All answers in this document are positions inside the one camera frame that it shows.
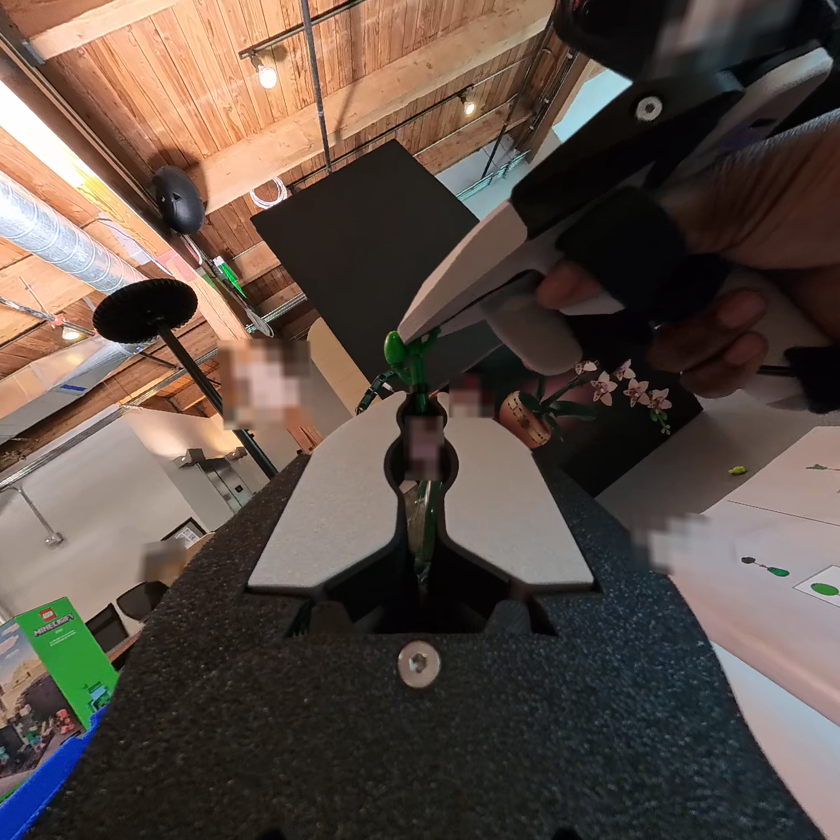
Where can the black disc on pole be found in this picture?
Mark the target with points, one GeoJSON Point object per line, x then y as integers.
{"type": "Point", "coordinates": [144, 308]}

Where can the white desk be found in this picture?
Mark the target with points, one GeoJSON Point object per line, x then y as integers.
{"type": "Point", "coordinates": [663, 469]}

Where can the green toy plant stem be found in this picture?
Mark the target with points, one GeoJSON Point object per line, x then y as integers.
{"type": "Point", "coordinates": [396, 348]}

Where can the black orchid picture box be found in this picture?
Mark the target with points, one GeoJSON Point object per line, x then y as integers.
{"type": "Point", "coordinates": [630, 426]}

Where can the dark green toy stem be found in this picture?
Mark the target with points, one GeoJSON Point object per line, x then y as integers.
{"type": "Point", "coordinates": [374, 390]}

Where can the black office chair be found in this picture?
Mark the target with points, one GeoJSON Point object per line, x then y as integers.
{"type": "Point", "coordinates": [111, 623]}

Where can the black square panel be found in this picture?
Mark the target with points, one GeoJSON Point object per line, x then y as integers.
{"type": "Point", "coordinates": [354, 229]}

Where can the silver ventilation duct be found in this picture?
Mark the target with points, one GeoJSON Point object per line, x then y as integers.
{"type": "Point", "coordinates": [59, 236]}

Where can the green exit sign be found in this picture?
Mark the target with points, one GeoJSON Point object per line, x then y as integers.
{"type": "Point", "coordinates": [229, 275]}

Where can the white instruction sheet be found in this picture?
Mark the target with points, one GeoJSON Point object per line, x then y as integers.
{"type": "Point", "coordinates": [774, 525]}

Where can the person's right hand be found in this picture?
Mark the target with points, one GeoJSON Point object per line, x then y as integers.
{"type": "Point", "coordinates": [774, 216]}

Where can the black dome ceiling fixture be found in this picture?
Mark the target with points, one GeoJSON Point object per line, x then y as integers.
{"type": "Point", "coordinates": [178, 200]}

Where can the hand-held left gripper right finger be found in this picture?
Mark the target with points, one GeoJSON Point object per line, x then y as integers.
{"type": "Point", "coordinates": [518, 525]}

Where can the green toy set box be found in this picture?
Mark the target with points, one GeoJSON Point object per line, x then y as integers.
{"type": "Point", "coordinates": [65, 649]}

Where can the ceiling track spotlight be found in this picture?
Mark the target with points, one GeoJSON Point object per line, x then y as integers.
{"type": "Point", "coordinates": [266, 73]}
{"type": "Point", "coordinates": [468, 105]}

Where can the black ceiling pipe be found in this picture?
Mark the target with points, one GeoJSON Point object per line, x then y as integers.
{"type": "Point", "coordinates": [316, 85]}

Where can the pale wooden board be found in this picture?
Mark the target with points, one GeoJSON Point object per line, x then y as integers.
{"type": "Point", "coordinates": [334, 367]}

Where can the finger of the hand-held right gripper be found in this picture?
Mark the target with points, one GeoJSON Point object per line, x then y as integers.
{"type": "Point", "coordinates": [472, 269]}

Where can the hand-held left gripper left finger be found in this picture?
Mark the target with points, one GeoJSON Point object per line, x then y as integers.
{"type": "Point", "coordinates": [328, 525]}

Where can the blue plastic bin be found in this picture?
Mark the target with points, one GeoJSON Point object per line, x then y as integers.
{"type": "Point", "coordinates": [39, 787]}

